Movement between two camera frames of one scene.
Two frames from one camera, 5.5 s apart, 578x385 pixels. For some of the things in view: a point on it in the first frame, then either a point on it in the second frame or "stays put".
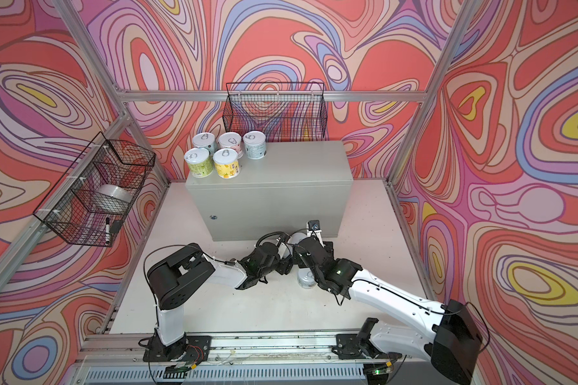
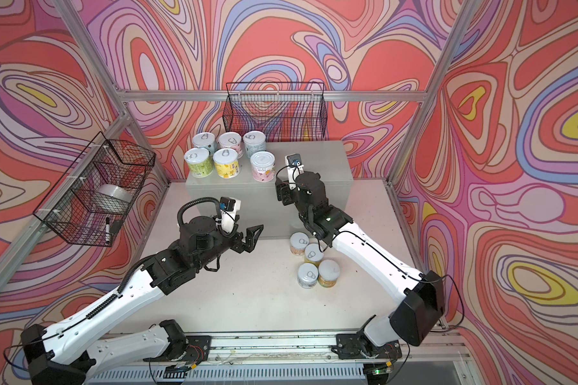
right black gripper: (298, 259) to (283, 192)
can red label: (205, 140) stays put
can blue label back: (255, 144) stays put
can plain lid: (283, 250) to (263, 166)
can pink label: (232, 140) stays put
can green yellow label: (200, 162) stays put
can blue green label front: (305, 278) stays put
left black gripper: (286, 267) to (249, 244)
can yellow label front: (225, 160) stays put
